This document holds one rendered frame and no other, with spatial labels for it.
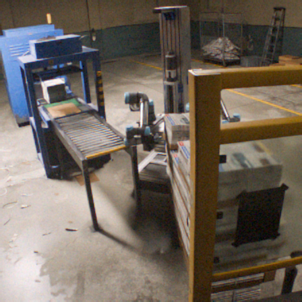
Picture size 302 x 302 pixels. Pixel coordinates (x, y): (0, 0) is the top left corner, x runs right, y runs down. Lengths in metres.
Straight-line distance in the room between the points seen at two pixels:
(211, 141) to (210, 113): 0.10
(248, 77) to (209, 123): 0.20
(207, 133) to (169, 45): 2.42
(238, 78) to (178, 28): 2.34
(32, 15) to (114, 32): 3.02
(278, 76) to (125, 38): 11.45
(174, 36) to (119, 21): 9.00
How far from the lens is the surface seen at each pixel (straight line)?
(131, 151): 3.07
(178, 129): 2.75
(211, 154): 1.13
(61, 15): 11.66
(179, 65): 3.43
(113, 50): 12.30
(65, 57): 4.03
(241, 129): 1.15
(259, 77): 1.12
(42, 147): 4.23
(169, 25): 3.41
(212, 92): 1.05
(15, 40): 6.23
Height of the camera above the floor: 2.08
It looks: 25 degrees down
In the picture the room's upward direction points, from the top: 4 degrees counter-clockwise
